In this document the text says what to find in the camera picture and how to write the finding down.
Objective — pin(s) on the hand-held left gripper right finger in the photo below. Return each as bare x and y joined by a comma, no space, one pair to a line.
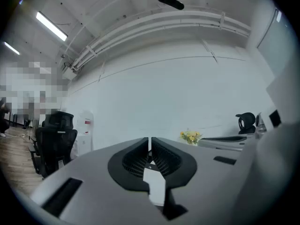
201,172

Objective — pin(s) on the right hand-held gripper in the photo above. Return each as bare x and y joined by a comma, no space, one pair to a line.
269,172

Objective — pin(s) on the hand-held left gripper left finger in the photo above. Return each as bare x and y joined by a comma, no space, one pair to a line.
93,172

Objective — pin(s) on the white junction box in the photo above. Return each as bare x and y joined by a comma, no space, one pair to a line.
69,72

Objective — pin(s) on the white cabinet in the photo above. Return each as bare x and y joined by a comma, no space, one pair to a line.
83,145

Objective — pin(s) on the yellow flower bouquet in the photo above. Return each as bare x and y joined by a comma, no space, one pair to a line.
191,137

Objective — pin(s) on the clear bag with red label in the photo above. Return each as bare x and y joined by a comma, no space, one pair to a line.
85,123

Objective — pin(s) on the long ceiling light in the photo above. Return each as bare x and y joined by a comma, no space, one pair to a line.
51,26
11,48

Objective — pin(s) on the white ceiling pipes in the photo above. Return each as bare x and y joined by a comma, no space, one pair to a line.
164,23

